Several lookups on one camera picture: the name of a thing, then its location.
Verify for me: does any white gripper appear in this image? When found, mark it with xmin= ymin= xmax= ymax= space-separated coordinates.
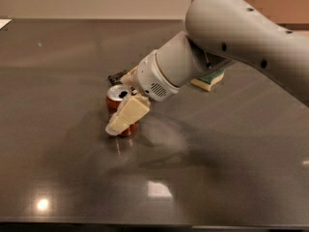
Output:
xmin=105 ymin=50 xmax=179 ymax=135

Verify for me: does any red Coca-Cola can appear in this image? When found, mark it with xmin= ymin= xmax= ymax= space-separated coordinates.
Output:
xmin=105 ymin=84 xmax=137 ymax=137

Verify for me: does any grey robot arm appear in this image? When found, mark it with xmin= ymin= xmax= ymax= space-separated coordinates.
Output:
xmin=106 ymin=0 xmax=309 ymax=135

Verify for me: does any dark chocolate bar wrapper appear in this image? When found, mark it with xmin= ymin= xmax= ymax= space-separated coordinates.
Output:
xmin=108 ymin=70 xmax=127 ymax=86

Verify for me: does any green and yellow sponge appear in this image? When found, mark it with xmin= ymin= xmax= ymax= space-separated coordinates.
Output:
xmin=190 ymin=70 xmax=225 ymax=92

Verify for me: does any white paper at table corner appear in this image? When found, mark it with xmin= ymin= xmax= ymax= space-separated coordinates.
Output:
xmin=0 ymin=19 xmax=12 ymax=30

